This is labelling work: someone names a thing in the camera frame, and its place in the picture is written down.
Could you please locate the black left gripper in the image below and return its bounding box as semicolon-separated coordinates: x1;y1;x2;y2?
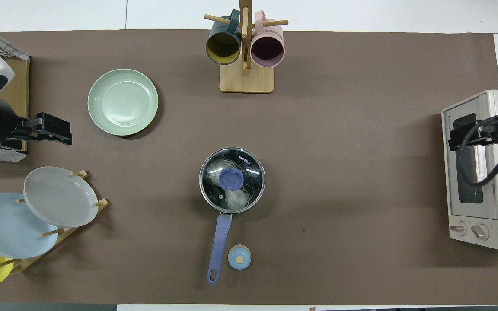
7;113;73;146

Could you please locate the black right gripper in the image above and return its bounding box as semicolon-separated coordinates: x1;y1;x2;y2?
448;113;498;152

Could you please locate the glass lid purple knob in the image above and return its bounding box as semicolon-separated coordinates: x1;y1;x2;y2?
200;148;265;213

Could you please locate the translucent plastic food bag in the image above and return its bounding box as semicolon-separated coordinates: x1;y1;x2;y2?
208;158;255;211

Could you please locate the grey plate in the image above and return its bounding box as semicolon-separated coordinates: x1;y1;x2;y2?
23;166;99;228

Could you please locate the light green plate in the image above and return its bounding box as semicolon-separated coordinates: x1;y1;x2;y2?
88;69;159;136

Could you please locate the light blue plate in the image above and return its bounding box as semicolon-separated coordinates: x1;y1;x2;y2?
0;193;59;259

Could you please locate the wooden plate rack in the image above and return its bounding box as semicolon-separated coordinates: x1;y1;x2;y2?
0;170;110;274

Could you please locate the brown table mat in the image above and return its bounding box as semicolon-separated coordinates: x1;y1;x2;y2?
0;29;498;305

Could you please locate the dark teal mug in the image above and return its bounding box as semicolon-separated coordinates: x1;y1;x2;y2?
206;10;242;65

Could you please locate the wooden mug tree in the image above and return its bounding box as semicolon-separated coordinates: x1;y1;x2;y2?
204;0;289;93

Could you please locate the pink mug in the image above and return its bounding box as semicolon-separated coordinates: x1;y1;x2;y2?
250;11;285;68

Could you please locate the small blue jar cork lid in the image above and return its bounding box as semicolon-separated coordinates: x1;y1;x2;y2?
228;244;252;270

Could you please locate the toaster oven door handle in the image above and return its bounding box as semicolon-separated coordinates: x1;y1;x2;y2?
473;145;490;184

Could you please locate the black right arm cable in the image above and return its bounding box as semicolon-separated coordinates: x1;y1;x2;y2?
459;116;498;187

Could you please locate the white wire basket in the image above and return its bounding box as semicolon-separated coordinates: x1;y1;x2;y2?
0;21;30;162

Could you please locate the black pot purple handle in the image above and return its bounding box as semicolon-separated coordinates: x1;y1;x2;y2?
199;147;266;286

